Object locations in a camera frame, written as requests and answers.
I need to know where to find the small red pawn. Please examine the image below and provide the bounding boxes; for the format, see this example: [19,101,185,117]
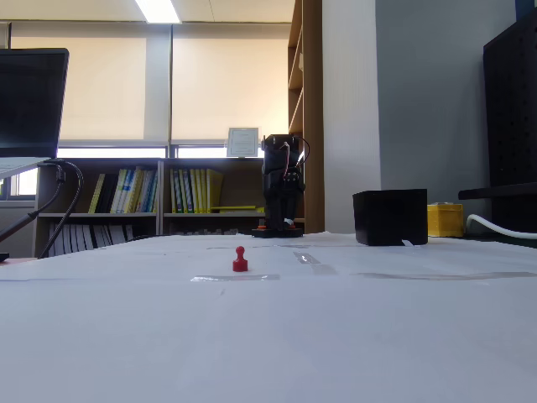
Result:
[232,245,250,273]

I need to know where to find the black open box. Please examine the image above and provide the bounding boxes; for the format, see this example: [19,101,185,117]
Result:
[352,188,429,247]

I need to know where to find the yellow container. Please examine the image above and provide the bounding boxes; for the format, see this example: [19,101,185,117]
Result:
[426,202,465,238]

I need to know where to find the flat-lying yellow book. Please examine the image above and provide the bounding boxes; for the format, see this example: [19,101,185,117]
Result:
[209,205,266,213]

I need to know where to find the clear tape strip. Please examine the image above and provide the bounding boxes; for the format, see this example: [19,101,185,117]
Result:
[292,250,339,276]
[190,273,282,283]

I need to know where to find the framed white certificate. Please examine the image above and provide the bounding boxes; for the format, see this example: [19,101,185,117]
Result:
[226,127,262,159]

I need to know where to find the wide yellow book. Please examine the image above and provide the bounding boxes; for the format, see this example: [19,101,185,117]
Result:
[205,168,225,215]

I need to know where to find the low wooden bookshelf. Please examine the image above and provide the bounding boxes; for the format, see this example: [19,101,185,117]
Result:
[159,157,308,237]
[34,157,164,259]

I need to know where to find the tall wooden bookshelf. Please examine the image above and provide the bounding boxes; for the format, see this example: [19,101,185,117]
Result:
[287,0,325,234]

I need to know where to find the beige roller blind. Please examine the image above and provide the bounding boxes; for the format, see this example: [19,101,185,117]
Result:
[170,23,292,147]
[9,23,172,149]

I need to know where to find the blue white book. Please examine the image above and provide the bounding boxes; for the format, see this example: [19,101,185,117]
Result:
[140,169,160,215]
[120,168,136,215]

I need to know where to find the yellow white book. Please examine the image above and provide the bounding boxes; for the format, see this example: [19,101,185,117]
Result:
[127,166,146,215]
[110,168,128,215]

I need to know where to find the white paper sheet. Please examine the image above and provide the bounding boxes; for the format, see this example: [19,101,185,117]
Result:
[0,239,537,285]

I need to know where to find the black book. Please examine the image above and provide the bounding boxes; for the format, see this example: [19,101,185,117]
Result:
[98,173,121,215]

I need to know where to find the thin yellow book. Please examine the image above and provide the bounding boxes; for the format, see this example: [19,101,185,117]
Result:
[88,173,107,215]

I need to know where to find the black pegboard shelf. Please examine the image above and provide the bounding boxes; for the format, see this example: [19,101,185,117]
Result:
[457,182,537,202]

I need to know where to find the ceiling light panel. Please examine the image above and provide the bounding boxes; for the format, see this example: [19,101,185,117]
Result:
[133,0,182,24]

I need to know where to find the green perforated mat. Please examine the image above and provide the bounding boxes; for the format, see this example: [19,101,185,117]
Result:
[427,233,537,252]

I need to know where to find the black pegboard panel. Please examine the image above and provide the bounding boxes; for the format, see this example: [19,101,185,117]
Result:
[482,11,537,231]

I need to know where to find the black laptop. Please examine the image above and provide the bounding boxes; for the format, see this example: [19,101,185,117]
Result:
[0,48,70,180]

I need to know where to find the black cable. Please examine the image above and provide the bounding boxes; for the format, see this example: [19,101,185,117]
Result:
[0,164,67,243]
[36,159,85,259]

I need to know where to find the white power cable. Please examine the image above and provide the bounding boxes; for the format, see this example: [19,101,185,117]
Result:
[466,213,537,241]

